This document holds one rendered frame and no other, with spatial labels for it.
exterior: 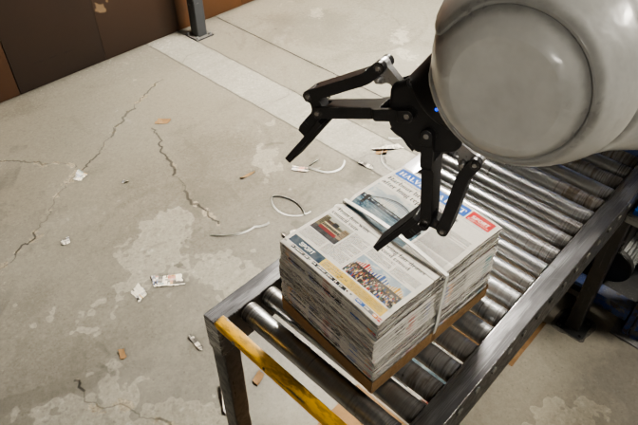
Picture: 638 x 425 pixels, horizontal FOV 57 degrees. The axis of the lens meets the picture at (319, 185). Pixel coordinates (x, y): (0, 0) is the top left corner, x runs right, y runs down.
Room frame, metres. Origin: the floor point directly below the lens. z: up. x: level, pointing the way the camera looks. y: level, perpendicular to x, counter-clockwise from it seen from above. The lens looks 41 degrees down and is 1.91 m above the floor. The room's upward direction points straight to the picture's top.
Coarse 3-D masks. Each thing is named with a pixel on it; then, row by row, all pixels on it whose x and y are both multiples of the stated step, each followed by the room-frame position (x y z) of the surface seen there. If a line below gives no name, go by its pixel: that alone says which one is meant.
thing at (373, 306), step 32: (320, 224) 0.89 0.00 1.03; (352, 224) 0.89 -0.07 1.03; (288, 256) 0.83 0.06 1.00; (320, 256) 0.79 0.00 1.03; (352, 256) 0.79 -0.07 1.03; (384, 256) 0.80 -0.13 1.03; (288, 288) 0.82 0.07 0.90; (320, 288) 0.75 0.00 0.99; (352, 288) 0.71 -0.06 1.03; (384, 288) 0.71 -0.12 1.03; (416, 288) 0.71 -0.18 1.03; (320, 320) 0.74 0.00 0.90; (352, 320) 0.68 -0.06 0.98; (384, 320) 0.64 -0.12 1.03; (416, 320) 0.71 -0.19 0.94; (352, 352) 0.67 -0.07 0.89; (384, 352) 0.65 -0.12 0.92
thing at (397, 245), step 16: (352, 208) 0.94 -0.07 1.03; (368, 208) 0.94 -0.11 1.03; (368, 224) 0.89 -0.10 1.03; (400, 240) 0.84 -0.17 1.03; (416, 240) 0.84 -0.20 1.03; (416, 256) 0.80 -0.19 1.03; (432, 256) 0.80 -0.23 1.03; (432, 272) 0.76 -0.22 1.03; (448, 272) 0.77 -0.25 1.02; (432, 288) 0.74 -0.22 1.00; (448, 288) 0.77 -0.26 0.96; (432, 304) 0.74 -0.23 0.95; (432, 320) 0.74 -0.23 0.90
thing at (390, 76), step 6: (384, 60) 0.48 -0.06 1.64; (390, 66) 0.48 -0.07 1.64; (384, 72) 0.48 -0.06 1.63; (390, 72) 0.48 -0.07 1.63; (396, 72) 0.48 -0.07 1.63; (378, 78) 0.48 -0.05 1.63; (384, 78) 0.48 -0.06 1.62; (390, 78) 0.48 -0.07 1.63; (396, 78) 0.47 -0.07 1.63; (402, 78) 0.48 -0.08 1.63; (390, 84) 0.48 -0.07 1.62
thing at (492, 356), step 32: (608, 224) 1.12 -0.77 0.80; (576, 256) 1.00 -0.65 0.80; (544, 288) 0.90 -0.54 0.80; (512, 320) 0.81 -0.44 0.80; (480, 352) 0.73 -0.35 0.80; (512, 352) 0.77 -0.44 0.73; (448, 384) 0.65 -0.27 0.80; (480, 384) 0.67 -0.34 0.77; (416, 416) 0.58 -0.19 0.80; (448, 416) 0.58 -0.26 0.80
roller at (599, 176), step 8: (576, 160) 1.39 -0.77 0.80; (576, 168) 1.37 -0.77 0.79; (584, 168) 1.36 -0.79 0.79; (592, 168) 1.35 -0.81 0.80; (600, 168) 1.36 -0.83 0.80; (592, 176) 1.33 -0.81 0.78; (600, 176) 1.32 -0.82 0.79; (608, 176) 1.32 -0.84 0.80; (616, 176) 1.31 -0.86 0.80; (608, 184) 1.30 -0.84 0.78; (616, 184) 1.29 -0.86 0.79
